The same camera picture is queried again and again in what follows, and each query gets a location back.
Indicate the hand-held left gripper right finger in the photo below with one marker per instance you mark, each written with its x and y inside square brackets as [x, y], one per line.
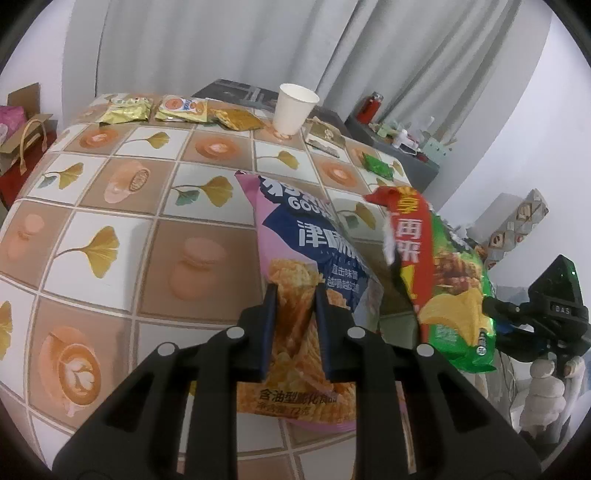
[325, 332]

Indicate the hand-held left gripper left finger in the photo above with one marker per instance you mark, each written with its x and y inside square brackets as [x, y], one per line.
[270, 323]

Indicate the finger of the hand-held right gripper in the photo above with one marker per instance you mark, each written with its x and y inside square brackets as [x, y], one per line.
[505, 308]
[517, 346]

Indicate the green potato chip bag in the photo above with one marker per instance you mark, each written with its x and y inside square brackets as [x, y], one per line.
[452, 286]

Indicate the pink waffle chip bag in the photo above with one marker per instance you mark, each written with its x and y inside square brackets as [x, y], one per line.
[295, 249]

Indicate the patterned tall gift bag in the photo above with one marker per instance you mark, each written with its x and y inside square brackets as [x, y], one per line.
[517, 226]

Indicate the ginkgo patterned tablecloth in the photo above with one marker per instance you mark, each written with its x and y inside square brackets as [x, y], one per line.
[138, 240]

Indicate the small green snack packet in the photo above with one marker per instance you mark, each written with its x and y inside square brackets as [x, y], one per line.
[378, 167]

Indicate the mint patterned box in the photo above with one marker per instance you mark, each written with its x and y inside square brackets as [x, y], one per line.
[436, 147]

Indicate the dark grey cabinet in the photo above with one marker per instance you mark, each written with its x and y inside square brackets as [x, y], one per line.
[406, 159]

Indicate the small white bottle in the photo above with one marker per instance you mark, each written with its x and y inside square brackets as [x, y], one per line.
[406, 137]

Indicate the gold snack packet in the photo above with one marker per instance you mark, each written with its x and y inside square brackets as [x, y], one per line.
[238, 119]

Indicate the white paper cup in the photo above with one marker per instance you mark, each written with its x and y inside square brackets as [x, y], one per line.
[291, 110]

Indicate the red thermos bottle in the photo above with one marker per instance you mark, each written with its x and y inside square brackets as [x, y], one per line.
[371, 108]

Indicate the orange white snack packet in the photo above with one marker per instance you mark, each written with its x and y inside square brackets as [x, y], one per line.
[182, 108]

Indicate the dark printed box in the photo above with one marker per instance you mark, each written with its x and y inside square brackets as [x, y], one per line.
[240, 92]

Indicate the yellow green snack packet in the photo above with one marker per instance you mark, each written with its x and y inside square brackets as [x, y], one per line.
[124, 110]

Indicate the grey curtain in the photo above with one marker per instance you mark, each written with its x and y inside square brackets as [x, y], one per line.
[231, 41]

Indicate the red gift bag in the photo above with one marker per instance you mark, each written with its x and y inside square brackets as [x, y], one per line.
[18, 180]

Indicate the pink plastic bag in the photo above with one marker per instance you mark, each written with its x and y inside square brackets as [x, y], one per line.
[9, 120]

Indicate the cardboard box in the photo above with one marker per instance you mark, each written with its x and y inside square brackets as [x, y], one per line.
[23, 99]

